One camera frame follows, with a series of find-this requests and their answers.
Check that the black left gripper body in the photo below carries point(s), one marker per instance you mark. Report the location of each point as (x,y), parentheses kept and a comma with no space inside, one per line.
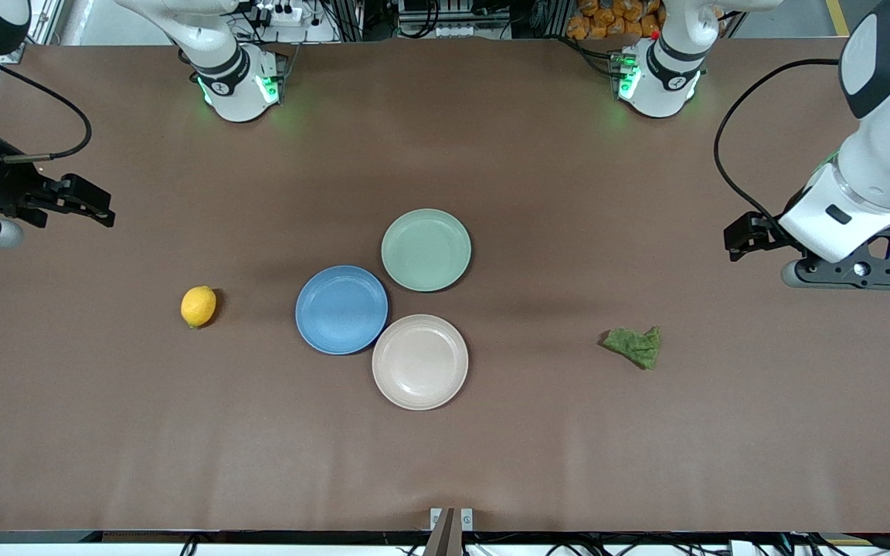
(763,232)

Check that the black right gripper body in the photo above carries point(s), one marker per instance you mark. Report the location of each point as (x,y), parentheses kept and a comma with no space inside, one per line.
(3,191)

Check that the yellow lemon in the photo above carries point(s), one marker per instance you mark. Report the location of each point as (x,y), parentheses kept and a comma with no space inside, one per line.
(198,306)

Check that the green lettuce leaf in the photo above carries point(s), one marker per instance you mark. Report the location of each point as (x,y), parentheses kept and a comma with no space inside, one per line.
(634,346)

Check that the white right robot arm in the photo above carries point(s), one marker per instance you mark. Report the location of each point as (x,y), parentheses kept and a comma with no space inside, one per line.
(232,85)

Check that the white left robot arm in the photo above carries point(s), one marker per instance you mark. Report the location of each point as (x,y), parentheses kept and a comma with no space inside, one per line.
(885,154)

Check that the bag of orange items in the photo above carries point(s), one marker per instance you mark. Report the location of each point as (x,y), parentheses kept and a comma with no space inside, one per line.
(615,17)

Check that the white power strip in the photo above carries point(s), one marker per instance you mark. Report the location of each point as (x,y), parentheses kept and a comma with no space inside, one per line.
(281,11)

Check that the blue plate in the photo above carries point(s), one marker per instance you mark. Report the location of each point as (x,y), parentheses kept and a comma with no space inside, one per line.
(341,309)

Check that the pale green plate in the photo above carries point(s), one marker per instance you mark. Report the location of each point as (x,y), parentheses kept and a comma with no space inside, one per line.
(426,250)

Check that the beige plate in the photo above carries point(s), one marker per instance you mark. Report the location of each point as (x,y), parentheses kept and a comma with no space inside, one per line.
(420,361)

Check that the equipment rack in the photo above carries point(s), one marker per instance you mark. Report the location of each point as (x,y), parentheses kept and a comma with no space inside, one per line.
(449,15)

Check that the aluminium frame profile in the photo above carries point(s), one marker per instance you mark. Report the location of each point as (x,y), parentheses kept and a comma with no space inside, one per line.
(39,31)

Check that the silver metal bracket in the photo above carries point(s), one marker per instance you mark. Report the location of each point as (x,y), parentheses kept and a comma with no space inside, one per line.
(467,517)

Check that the brown mounting post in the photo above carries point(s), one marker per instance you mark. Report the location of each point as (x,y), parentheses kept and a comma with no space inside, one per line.
(443,537)

